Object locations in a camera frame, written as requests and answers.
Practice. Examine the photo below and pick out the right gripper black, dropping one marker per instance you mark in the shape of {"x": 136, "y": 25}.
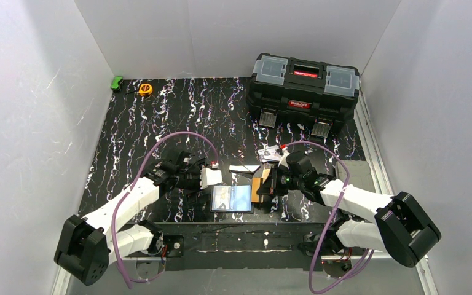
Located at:
{"x": 271, "y": 185}

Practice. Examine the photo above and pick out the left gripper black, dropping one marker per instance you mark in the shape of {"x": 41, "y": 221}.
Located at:
{"x": 195, "y": 188}

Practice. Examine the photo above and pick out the single orange VIP card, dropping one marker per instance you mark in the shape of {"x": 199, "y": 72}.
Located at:
{"x": 256, "y": 197}

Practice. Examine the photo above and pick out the orange object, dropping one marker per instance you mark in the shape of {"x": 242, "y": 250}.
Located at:
{"x": 265, "y": 172}

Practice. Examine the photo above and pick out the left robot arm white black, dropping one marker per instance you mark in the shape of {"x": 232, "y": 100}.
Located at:
{"x": 88, "y": 245}

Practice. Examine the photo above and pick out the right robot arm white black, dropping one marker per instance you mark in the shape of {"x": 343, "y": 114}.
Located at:
{"x": 393, "y": 224}

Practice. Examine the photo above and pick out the white card on table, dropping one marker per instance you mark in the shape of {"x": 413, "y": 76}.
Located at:
{"x": 269, "y": 154}

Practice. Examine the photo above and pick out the grey foam pad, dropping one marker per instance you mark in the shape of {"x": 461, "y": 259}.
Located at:
{"x": 360, "y": 174}

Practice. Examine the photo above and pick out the yellow tape measure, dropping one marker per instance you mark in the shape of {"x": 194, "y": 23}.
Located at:
{"x": 145, "y": 89}

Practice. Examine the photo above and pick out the green small object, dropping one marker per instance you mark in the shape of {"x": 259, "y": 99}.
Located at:
{"x": 116, "y": 83}

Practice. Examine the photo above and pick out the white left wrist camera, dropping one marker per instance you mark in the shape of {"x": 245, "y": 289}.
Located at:
{"x": 209, "y": 177}

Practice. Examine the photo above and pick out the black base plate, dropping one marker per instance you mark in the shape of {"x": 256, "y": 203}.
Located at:
{"x": 254, "y": 245}

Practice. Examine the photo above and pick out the black toolbox with red handle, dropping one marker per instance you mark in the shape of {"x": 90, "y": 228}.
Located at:
{"x": 316, "y": 94}

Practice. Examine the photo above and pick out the aluminium frame rail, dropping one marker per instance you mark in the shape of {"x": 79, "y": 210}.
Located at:
{"x": 371, "y": 149}

